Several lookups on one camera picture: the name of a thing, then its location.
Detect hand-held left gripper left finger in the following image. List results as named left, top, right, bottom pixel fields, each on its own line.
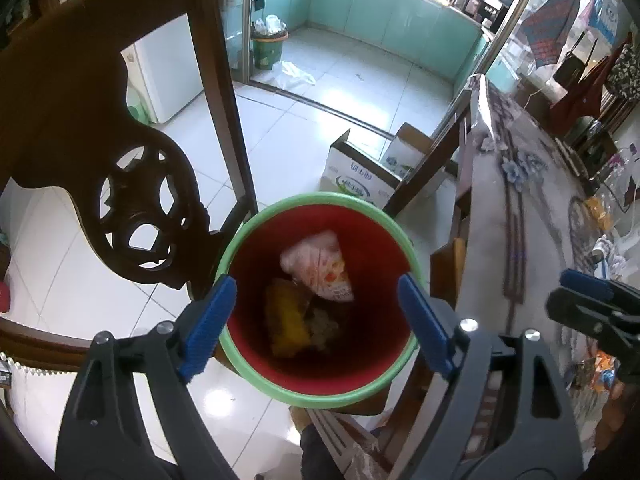
left=55, top=275, right=238, bottom=480

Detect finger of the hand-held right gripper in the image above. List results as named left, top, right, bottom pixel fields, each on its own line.
left=560, top=268, right=640, bottom=311
left=545, top=286, right=640, bottom=361

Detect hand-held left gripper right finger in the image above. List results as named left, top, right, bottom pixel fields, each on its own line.
left=397, top=272, right=586, bottom=480

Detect red bin with green rim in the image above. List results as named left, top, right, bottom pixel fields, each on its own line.
left=214, top=194, right=430, bottom=407

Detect crumpled white wrapper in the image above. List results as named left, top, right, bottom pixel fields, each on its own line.
left=592, top=235, right=631, bottom=281

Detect yellow packet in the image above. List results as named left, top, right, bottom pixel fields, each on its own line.
left=585, top=197, right=613, bottom=231

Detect table with floral cloth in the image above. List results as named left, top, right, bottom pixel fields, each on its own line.
left=452, top=74, right=640, bottom=461

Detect yellow wrapper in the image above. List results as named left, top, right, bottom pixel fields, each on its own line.
left=265, top=280, right=312, bottom=358

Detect crumpled grey paper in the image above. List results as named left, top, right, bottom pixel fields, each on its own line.
left=305, top=302, right=347, bottom=352

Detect white red snack bag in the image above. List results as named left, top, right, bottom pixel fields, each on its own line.
left=280, top=230, right=356, bottom=303

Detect striped grey bag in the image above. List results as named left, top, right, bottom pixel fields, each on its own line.
left=307, top=407, right=401, bottom=480

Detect open white cardboard box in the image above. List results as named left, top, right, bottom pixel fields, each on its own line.
left=320, top=122, right=446, bottom=211

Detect red garment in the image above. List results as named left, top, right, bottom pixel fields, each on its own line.
left=547, top=55, right=616, bottom=136

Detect black handbag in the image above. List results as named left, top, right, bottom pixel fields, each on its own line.
left=552, top=30, right=598, bottom=88

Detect dark floral bag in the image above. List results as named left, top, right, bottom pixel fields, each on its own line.
left=607, top=32, right=636, bottom=96

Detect green plastic jug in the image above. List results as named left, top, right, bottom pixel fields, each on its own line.
left=127, top=85, right=153, bottom=126

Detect white refrigerator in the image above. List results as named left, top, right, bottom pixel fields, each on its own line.
left=120, top=12, right=206, bottom=126

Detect white plastic bag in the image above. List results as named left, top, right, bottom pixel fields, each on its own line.
left=270, top=60, right=317, bottom=90

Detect blue white hanging bag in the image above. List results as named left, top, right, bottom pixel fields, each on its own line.
left=587, top=0, right=621, bottom=43

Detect green kitchen waste bin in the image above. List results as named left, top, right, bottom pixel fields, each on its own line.
left=250, top=15, right=290, bottom=71

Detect carved dark wooden chair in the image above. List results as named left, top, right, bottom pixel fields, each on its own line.
left=0, top=0, right=261, bottom=377

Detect black countertop appliance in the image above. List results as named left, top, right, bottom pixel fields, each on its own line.
left=462, top=0, right=508, bottom=28

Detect teal kitchen cabinets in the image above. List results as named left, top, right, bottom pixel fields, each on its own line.
left=252, top=0, right=518, bottom=96

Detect glass sliding door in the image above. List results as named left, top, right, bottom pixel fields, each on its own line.
left=215, top=0, right=256, bottom=83

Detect black wire ring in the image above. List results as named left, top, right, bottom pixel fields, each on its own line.
left=567, top=195, right=608, bottom=281

